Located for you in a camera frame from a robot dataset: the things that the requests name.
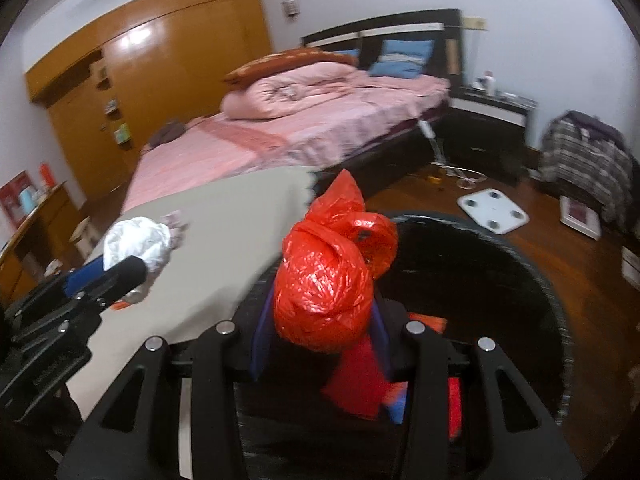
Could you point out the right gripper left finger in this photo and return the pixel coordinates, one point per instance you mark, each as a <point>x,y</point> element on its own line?
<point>133,431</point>

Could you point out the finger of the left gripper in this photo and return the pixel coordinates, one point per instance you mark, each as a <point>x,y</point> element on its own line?
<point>116,282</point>
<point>85,275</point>

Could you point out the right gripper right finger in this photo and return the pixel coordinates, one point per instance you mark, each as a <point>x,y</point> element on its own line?
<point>469,413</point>

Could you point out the white tissue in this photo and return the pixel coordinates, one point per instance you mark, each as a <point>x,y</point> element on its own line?
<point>141,237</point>

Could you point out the red plastic bag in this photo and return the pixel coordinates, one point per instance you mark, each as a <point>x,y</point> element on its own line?
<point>323,292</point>

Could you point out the black trash bin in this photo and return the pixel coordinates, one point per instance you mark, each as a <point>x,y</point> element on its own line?
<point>456,278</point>

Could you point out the small white stool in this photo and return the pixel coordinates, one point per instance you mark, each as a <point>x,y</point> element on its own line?
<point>85,237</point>

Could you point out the wooden desk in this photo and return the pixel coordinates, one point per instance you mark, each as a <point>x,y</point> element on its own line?
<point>44,236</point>

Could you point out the pink rolled sock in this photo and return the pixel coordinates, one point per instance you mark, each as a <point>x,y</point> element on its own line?
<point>174,221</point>

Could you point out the light blue kettle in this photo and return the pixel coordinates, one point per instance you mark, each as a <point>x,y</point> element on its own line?
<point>28,200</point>

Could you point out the red thermos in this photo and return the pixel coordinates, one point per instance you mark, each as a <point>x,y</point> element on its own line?
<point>46,175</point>

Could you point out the dark slippers on bed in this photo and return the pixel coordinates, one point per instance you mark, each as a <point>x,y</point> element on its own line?
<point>171,131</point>

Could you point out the wooden wardrobe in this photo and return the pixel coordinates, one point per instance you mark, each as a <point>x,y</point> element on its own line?
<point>108,87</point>

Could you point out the white bathroom scale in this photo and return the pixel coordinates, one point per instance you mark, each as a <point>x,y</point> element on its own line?
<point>493,210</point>

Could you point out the pink bed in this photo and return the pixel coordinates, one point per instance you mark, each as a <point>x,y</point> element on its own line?
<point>371,114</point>

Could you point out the folded pink quilt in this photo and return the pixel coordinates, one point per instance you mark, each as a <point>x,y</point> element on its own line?
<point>289,92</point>

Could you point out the brown folded blanket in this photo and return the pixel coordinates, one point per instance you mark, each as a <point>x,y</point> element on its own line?
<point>276,63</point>

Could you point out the plaid clothing on chair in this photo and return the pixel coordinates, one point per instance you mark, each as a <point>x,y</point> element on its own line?
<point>592,157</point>

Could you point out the black nightstand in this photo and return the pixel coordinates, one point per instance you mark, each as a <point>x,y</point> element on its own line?
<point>486,133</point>

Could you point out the white bottle on nightstand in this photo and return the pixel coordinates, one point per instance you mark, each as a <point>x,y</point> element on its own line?
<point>489,83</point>

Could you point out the blue pillow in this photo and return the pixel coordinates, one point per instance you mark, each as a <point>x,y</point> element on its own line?
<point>404,59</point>

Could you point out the black headboard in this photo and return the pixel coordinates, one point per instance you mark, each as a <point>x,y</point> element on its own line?
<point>442,26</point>

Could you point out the red picture frame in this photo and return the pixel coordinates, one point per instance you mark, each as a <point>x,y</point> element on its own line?
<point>10,198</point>

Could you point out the wall intercom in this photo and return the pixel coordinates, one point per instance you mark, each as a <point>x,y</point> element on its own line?
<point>290,8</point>

